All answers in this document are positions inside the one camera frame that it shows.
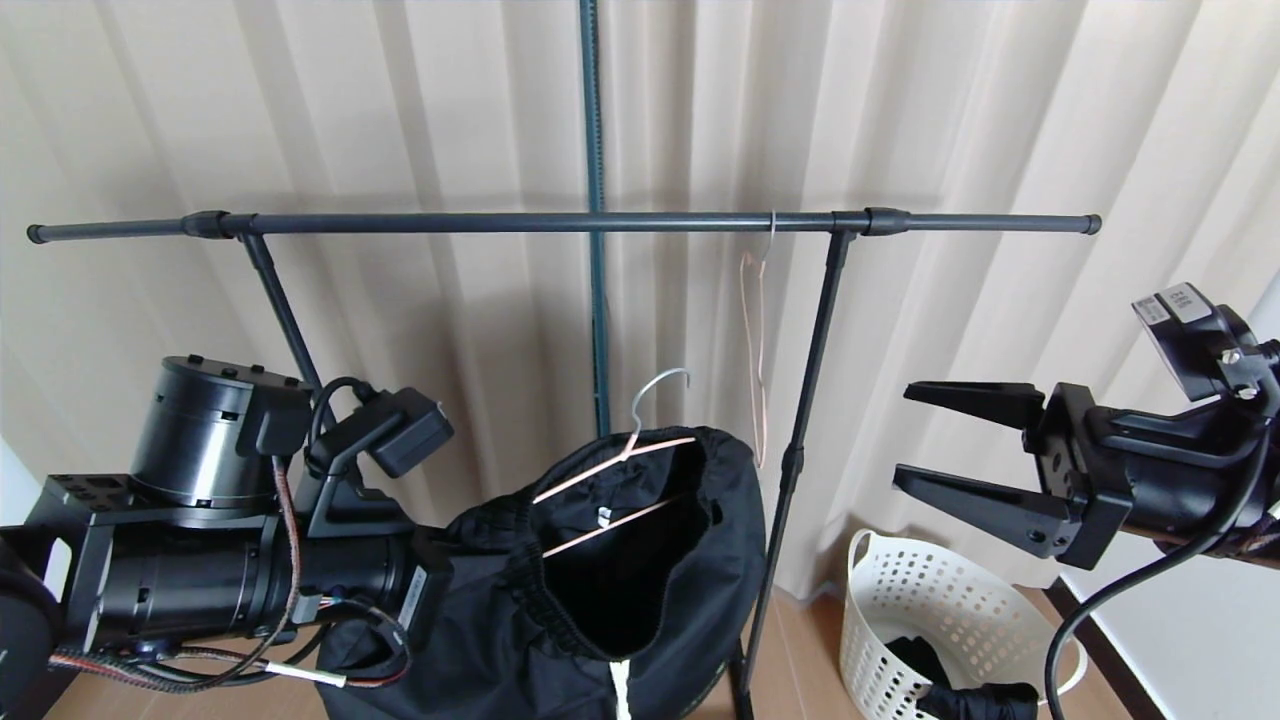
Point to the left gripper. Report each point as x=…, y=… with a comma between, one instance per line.
x=200, y=585

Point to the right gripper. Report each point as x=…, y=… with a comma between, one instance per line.
x=1180, y=490

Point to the black garment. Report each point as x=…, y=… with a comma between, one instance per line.
x=975, y=700

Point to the pink clothes hanger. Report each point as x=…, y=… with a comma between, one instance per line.
x=760, y=380
x=610, y=468

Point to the black shorts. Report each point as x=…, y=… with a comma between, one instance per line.
x=480, y=640

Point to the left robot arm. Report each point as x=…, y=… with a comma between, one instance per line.
x=200, y=440

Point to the white laundry basket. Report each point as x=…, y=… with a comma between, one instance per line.
x=900, y=600

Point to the black clothes rack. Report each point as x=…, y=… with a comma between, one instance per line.
x=500, y=222

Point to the beige curtain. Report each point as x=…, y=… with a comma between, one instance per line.
x=150, y=120
x=1000, y=120

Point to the window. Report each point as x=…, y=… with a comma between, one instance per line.
x=596, y=100

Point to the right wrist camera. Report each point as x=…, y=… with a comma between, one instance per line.
x=1190, y=340

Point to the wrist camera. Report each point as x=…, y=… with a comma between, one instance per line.
x=1190, y=340
x=410, y=440

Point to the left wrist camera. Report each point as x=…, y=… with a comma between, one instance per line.
x=410, y=440

